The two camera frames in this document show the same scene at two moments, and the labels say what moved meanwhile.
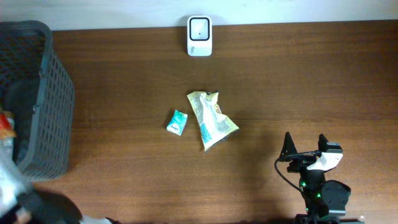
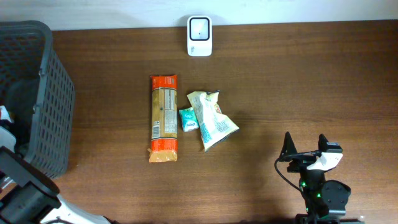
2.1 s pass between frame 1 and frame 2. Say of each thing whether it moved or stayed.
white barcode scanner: stayed
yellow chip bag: stayed
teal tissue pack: moved
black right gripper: stayed
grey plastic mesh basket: stayed
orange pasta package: moved
